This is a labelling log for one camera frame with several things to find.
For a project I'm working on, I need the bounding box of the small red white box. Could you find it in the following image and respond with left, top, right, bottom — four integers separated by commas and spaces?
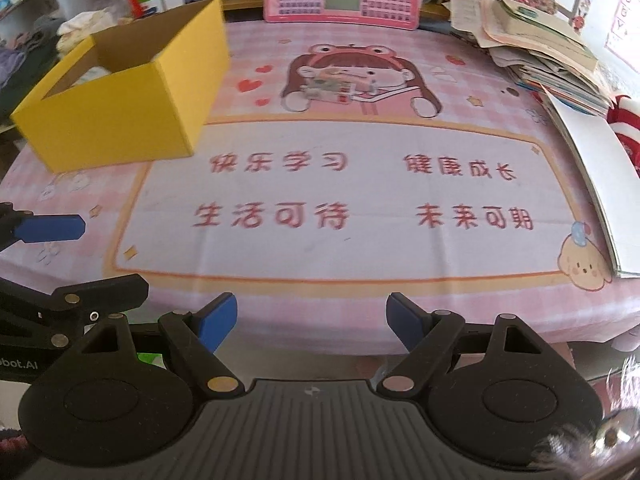
300, 78, 356, 105

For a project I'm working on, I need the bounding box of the yellow cardboard box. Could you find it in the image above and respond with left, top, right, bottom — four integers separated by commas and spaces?
11, 0, 230, 172

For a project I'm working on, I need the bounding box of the pile of clothes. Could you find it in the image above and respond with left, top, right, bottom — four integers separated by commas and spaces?
1, 16, 63, 124

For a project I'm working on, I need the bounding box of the pink cartoon table mat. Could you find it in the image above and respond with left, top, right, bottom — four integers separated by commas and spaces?
1, 22, 639, 354

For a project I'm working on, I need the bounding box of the floral tissue box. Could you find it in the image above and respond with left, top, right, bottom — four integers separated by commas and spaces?
56, 9, 117, 55

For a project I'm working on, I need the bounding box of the white green pen holder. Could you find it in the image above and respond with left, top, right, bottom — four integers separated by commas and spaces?
139, 0, 165, 13

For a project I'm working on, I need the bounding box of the red white striped plush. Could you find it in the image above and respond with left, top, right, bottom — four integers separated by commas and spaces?
606, 94, 640, 174

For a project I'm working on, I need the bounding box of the stack of papers and books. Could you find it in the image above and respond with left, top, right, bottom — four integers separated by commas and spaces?
447, 0, 614, 116

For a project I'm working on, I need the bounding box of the alphabet wall poster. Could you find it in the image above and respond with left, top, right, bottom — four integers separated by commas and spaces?
605, 0, 639, 72

